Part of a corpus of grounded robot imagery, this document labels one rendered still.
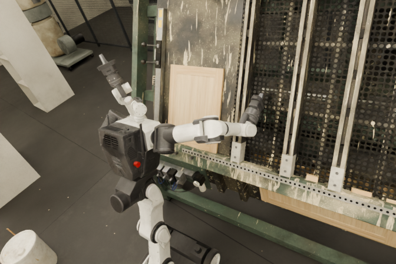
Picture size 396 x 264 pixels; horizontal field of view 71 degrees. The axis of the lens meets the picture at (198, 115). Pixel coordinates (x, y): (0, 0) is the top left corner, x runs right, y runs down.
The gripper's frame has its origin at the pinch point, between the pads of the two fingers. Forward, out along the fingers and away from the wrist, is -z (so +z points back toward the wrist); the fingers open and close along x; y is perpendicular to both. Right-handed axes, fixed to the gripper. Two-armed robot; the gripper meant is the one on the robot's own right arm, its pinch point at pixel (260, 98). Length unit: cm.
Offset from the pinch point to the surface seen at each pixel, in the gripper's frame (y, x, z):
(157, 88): 82, -4, 1
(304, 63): -22.5, 16.1, -13.2
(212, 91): 35.0, -3.1, -2.6
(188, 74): 55, 4, -9
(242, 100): 10.2, -0.9, 3.1
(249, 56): 8.6, 17.7, -14.9
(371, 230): -66, -89, 22
